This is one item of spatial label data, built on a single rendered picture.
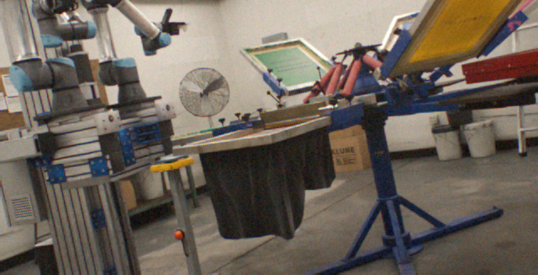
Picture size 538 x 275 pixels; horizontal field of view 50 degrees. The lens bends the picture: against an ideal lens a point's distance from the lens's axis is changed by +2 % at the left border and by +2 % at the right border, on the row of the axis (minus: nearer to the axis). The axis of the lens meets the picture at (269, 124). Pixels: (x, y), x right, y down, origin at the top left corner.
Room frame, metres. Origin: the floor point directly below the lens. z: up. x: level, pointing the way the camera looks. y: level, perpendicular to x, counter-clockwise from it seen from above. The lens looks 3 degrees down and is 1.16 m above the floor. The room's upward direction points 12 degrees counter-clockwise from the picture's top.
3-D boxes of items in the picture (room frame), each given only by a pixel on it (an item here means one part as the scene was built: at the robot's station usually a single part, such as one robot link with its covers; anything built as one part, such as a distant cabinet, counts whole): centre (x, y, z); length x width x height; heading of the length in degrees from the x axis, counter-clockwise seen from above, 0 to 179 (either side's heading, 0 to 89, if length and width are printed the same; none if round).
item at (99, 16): (3.11, 0.78, 1.63); 0.15 x 0.12 x 0.55; 45
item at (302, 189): (2.58, -0.13, 0.74); 0.46 x 0.04 x 0.42; 142
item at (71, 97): (2.55, 0.86, 1.31); 0.15 x 0.15 x 0.10
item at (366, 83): (3.59, -0.64, 0.67); 0.39 x 0.39 x 1.35
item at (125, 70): (3.02, 0.69, 1.42); 0.13 x 0.12 x 0.14; 45
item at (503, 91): (2.97, -0.90, 0.91); 1.34 x 0.40 x 0.08; 22
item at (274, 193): (2.52, 0.18, 0.74); 0.45 x 0.03 x 0.43; 52
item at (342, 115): (2.77, -0.37, 0.97); 0.30 x 0.05 x 0.07; 142
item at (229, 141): (2.75, 0.00, 0.97); 0.79 x 0.58 x 0.04; 142
